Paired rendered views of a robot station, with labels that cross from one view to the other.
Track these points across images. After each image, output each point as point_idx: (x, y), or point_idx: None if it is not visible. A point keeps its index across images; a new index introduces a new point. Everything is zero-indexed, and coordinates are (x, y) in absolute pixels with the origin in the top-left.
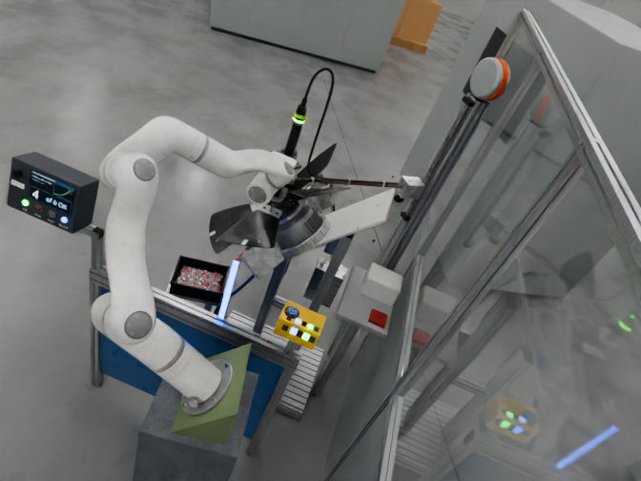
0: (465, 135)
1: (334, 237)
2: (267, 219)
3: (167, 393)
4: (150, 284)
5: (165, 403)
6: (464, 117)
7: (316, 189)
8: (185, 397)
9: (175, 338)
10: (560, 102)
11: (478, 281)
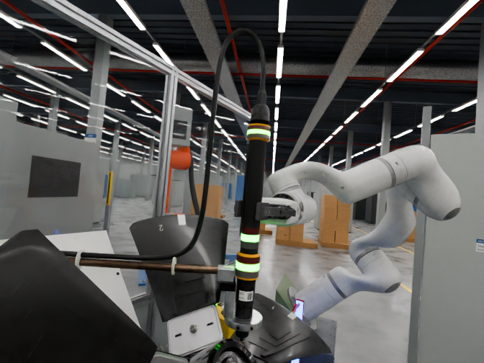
0: None
1: (134, 316)
2: (252, 338)
3: (327, 332)
4: (362, 238)
5: (326, 328)
6: None
7: (205, 227)
8: (314, 320)
9: (333, 269)
10: (117, 38)
11: (167, 166)
